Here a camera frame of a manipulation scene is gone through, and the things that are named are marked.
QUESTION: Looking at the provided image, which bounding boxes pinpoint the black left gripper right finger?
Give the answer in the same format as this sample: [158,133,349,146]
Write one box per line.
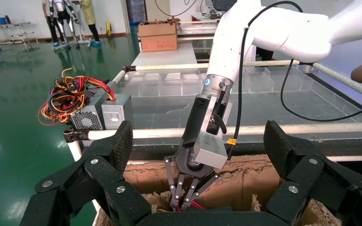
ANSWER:
[263,121,362,226]

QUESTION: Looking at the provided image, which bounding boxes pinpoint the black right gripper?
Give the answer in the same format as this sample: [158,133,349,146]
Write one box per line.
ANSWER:
[164,94,221,212]

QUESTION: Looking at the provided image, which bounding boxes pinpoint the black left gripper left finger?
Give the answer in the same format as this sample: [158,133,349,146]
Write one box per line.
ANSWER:
[20,121,152,226]

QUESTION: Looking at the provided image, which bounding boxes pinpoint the grey power supply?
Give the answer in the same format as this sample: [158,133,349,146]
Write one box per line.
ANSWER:
[176,200,206,213]
[37,67,107,132]
[74,76,135,130]

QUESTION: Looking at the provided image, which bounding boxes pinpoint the brown cardboard divider box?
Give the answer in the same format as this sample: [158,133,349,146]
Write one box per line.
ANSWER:
[95,154,344,226]

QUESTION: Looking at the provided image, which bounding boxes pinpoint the clear acrylic divider tray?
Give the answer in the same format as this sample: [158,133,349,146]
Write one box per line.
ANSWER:
[118,67,362,138]

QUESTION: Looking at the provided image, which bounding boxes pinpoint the white table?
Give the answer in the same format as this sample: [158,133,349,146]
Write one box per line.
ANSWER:
[131,42,198,67]

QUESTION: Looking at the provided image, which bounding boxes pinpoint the person in black trousers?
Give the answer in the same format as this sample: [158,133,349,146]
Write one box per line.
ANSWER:
[42,0,64,49]

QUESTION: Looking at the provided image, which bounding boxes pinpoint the person in yellow coat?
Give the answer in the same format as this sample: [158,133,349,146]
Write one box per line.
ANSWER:
[80,0,103,48]

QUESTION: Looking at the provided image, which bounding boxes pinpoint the white robot on stand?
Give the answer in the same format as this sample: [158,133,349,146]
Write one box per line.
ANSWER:
[53,0,81,50]

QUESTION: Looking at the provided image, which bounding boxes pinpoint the blue stacked crates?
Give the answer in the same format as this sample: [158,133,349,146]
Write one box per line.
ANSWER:
[127,0,147,25]

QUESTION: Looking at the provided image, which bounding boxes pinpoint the grey metal table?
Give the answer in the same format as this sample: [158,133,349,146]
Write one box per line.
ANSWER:
[0,22,40,54]

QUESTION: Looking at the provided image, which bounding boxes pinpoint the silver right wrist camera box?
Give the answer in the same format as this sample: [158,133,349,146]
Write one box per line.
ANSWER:
[193,93,233,170]

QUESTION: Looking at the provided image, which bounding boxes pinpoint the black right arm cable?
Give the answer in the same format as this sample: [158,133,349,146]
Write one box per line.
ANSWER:
[226,0,362,157]

